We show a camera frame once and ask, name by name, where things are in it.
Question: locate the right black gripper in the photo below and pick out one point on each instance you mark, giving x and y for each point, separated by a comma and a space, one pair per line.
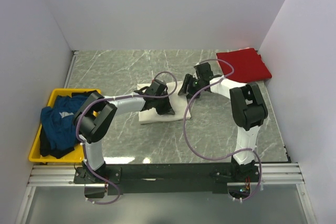
190, 84

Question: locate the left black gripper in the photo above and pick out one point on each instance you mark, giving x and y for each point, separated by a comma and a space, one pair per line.
161, 102

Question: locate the white t shirt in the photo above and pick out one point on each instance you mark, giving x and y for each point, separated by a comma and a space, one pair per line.
178, 103

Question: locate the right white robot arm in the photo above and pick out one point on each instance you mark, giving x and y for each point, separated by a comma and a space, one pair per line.
248, 110

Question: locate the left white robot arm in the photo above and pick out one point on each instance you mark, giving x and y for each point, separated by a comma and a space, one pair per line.
93, 119

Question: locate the folded red t shirt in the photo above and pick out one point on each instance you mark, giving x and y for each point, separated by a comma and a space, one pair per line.
248, 66

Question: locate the black base bar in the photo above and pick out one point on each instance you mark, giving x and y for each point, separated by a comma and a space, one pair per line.
176, 178

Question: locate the yellow plastic bin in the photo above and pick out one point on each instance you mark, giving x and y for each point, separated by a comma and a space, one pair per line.
75, 156

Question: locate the blue t shirt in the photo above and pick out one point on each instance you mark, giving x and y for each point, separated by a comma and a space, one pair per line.
57, 121

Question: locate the black garment in bin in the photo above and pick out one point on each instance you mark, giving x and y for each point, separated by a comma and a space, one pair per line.
45, 149

